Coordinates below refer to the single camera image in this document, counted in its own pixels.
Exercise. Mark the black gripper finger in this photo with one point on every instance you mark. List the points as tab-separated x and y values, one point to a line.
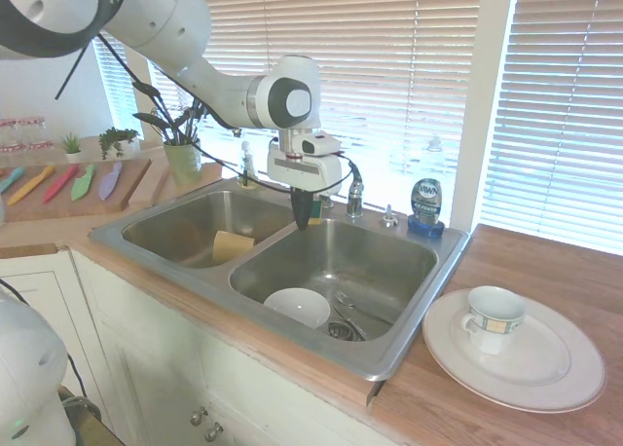
297	207
306	207

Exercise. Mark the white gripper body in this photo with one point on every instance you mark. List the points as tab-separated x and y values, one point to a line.
302	173

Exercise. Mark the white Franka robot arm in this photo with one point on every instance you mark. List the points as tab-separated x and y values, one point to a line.
160	17

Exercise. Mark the chrome faucet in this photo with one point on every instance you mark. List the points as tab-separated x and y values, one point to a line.
355	193

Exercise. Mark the yellow green scrub sponge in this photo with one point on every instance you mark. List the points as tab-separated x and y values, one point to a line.
317	210

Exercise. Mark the stainless steel double sink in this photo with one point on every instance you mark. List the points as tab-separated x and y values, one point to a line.
340	251

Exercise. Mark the large yellow sponge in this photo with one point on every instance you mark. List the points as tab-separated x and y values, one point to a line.
231	246

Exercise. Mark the chrome sink side sprayer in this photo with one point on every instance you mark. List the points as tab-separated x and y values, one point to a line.
389	218

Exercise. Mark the silver fork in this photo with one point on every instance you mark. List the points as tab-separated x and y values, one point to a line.
344	299

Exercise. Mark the white ceramic bowl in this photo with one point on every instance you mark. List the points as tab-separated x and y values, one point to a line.
297	307

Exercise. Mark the dark plant in green pot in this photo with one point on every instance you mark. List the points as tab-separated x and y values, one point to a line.
184	163

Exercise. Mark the blue Dawn dish soap bottle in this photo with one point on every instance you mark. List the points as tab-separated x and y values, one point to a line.
426	205

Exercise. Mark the open metal sink drain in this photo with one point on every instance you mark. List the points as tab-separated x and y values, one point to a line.
343	330

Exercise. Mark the wide white window blind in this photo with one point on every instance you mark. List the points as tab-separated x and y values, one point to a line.
389	76

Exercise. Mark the wooden cutting board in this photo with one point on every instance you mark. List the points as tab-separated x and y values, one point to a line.
131	180

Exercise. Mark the trailing plant in white pot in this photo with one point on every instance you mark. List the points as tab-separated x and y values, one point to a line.
117	141

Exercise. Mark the purple plastic knife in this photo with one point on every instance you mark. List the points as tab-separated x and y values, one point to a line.
111	180

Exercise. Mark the narrow white window blind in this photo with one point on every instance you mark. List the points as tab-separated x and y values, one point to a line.
114	95

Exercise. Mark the white kitchen cabinet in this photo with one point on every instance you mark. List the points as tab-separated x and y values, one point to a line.
146	348

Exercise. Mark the green plastic knife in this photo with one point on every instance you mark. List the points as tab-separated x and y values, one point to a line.
83	183

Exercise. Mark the white patterned tea cup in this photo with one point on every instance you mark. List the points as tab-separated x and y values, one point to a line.
491	319

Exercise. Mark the small succulent in white pot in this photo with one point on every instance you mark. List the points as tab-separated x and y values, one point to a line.
72	146

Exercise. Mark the metal cabinet knob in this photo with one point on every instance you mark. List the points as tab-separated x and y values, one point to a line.
213	432
197	417

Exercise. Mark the red plastic knife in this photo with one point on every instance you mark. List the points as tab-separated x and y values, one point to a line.
61	184

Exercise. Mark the yellow plastic knife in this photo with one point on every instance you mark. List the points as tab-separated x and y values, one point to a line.
31	185

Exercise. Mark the glass jar with gingham lid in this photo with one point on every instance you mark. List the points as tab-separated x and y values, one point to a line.
9	132
33	130

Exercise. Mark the white dinner plate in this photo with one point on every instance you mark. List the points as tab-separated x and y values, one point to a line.
535	368

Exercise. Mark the teal plastic knife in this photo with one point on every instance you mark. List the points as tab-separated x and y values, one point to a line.
10	179

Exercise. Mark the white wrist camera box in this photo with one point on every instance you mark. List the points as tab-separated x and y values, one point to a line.
318	144

